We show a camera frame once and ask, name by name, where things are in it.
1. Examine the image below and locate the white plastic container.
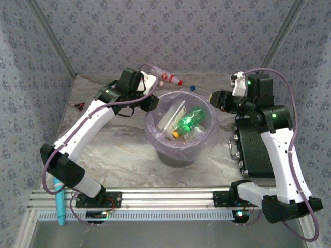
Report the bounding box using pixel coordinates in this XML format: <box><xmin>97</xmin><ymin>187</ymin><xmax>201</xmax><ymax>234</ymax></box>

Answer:
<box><xmin>156</xmin><ymin>100</ymin><xmax>187</xmax><ymax>133</ymax></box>

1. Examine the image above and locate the white bottle with red cap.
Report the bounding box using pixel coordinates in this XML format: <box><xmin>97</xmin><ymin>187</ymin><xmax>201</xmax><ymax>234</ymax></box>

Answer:
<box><xmin>154</xmin><ymin>66</ymin><xmax>184</xmax><ymax>86</ymax></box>

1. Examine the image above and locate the green plastic bottle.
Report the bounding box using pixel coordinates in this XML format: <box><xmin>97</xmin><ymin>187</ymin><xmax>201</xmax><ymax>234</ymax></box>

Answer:
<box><xmin>172</xmin><ymin>106</ymin><xmax>207</xmax><ymax>140</ymax></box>

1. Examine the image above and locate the clear plastic bottle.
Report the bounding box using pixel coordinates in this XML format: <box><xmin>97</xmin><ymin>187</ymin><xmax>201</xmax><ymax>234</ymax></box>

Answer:
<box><xmin>186</xmin><ymin>125</ymin><xmax>208</xmax><ymax>143</ymax></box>

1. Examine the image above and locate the purple plastic bin liner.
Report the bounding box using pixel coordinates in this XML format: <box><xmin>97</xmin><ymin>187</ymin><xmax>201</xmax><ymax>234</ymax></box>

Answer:
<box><xmin>143</xmin><ymin>89</ymin><xmax>221</xmax><ymax>161</ymax></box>

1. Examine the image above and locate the black hard case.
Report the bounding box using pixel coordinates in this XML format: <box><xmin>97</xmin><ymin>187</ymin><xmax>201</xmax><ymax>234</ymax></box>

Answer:
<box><xmin>229</xmin><ymin>117</ymin><xmax>275</xmax><ymax>179</ymax></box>

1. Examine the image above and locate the right controller board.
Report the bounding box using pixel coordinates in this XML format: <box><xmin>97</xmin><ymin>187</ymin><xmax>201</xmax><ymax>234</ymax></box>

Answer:
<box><xmin>231</xmin><ymin>209</ymin><xmax>251</xmax><ymax>225</ymax></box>

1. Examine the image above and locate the controller board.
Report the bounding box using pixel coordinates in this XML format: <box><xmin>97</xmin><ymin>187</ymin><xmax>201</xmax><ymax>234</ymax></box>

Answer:
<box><xmin>231</xmin><ymin>209</ymin><xmax>251</xmax><ymax>225</ymax></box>
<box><xmin>85</xmin><ymin>210</ymin><xmax>116</xmax><ymax>225</ymax></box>

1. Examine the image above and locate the left controller board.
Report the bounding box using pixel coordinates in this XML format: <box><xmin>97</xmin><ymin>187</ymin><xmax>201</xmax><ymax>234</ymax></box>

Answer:
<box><xmin>85</xmin><ymin>210</ymin><xmax>116</xmax><ymax>225</ymax></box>

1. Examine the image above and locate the grey metal panel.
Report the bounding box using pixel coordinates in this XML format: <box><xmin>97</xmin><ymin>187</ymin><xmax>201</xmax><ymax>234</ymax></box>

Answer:
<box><xmin>25</xmin><ymin>219</ymin><xmax>313</xmax><ymax>248</ymax></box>

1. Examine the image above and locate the teal plastic tube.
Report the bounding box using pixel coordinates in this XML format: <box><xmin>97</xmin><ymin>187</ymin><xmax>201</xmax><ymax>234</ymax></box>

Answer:
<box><xmin>53</xmin><ymin>177</ymin><xmax>66</xmax><ymax>226</ymax></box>

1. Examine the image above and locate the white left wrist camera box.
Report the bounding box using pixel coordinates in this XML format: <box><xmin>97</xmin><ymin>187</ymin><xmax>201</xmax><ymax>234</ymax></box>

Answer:
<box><xmin>136</xmin><ymin>71</ymin><xmax>159</xmax><ymax>95</ymax></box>

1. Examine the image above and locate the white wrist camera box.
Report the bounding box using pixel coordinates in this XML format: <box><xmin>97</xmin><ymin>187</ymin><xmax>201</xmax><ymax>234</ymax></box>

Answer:
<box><xmin>230</xmin><ymin>71</ymin><xmax>249</xmax><ymax>97</ymax></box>
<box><xmin>136</xmin><ymin>71</ymin><xmax>159</xmax><ymax>95</ymax></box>

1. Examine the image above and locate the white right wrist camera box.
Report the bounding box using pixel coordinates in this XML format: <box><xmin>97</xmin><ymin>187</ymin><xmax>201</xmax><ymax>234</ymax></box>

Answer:
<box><xmin>230</xmin><ymin>71</ymin><xmax>249</xmax><ymax>97</ymax></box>

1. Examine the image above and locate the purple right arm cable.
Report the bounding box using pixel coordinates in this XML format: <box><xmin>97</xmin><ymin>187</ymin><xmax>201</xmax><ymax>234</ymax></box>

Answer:
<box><xmin>242</xmin><ymin>68</ymin><xmax>319</xmax><ymax>242</ymax></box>

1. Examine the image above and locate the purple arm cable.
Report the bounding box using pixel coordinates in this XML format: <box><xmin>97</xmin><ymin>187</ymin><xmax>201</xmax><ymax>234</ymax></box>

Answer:
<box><xmin>242</xmin><ymin>68</ymin><xmax>319</xmax><ymax>242</ymax></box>
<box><xmin>42</xmin><ymin>63</ymin><xmax>160</xmax><ymax>227</ymax></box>

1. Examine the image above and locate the aluminium corner post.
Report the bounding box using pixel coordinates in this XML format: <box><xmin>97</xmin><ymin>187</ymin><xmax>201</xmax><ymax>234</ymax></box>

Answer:
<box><xmin>255</xmin><ymin>0</ymin><xmax>308</xmax><ymax>80</ymax></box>
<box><xmin>27</xmin><ymin>0</ymin><xmax>78</xmax><ymax>78</ymax></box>

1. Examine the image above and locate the grey wire mesh bin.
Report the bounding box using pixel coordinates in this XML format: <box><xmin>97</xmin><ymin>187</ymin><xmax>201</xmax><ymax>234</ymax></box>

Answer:
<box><xmin>143</xmin><ymin>90</ymin><xmax>220</xmax><ymax>168</ymax></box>

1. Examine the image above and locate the aluminium mounting rail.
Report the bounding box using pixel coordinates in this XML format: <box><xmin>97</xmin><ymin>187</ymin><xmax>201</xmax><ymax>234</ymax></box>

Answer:
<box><xmin>27</xmin><ymin>187</ymin><xmax>269</xmax><ymax>210</ymax></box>

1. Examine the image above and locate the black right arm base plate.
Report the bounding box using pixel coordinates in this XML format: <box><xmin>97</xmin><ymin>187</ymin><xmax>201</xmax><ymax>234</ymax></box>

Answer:
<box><xmin>212</xmin><ymin>191</ymin><xmax>259</xmax><ymax>208</ymax></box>

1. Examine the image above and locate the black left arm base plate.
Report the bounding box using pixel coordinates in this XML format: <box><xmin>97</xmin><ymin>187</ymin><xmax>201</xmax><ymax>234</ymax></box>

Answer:
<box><xmin>75</xmin><ymin>191</ymin><xmax>123</xmax><ymax>209</ymax></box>

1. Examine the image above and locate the slotted grey cable duct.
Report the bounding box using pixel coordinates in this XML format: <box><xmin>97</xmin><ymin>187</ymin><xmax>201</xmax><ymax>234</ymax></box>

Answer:
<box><xmin>37</xmin><ymin>210</ymin><xmax>237</xmax><ymax>221</ymax></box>

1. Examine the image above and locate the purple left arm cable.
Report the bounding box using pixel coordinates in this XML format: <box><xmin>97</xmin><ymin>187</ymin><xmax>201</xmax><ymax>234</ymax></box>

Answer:
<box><xmin>42</xmin><ymin>63</ymin><xmax>160</xmax><ymax>227</ymax></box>

